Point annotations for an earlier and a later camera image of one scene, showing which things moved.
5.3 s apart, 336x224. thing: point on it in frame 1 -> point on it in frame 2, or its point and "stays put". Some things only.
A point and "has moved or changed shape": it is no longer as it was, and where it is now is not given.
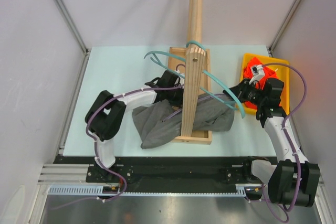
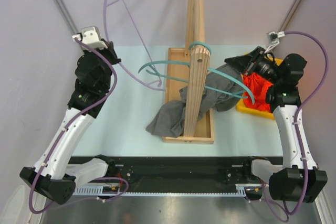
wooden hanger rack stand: x=194 y=60 stays put
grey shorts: x=158 y=123 -> x=222 y=90
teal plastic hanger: x=151 y=56 has moved or changed shape
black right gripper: x=240 y=91 -> x=243 y=63
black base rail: x=165 y=171 stays put
